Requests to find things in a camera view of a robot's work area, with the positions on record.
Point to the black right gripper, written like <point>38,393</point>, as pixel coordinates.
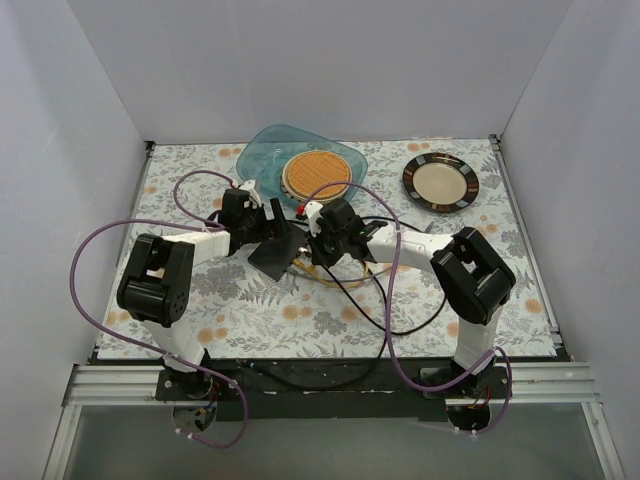
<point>314,245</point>

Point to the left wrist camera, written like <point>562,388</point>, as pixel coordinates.
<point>249,193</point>

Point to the aluminium frame rail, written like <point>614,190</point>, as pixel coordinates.
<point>133,385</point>

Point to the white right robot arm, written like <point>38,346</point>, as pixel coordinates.
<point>476,282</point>

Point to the orange woven coaster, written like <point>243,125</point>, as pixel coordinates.
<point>317,156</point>

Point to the black network switch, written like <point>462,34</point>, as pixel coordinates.
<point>273,257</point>

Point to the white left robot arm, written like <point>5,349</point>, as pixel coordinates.
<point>156,282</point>

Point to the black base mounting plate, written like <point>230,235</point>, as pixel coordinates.
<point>325,389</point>

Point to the striped cream bowl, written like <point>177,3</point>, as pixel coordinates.
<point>302,179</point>

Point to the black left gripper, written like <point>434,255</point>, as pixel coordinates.
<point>270,226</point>

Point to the floral table mat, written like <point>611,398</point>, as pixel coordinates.
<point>235,311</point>

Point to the teal plastic container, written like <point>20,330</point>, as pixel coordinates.
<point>267,154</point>

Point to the dark rimmed ceramic plate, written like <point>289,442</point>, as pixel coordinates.
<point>440,183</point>

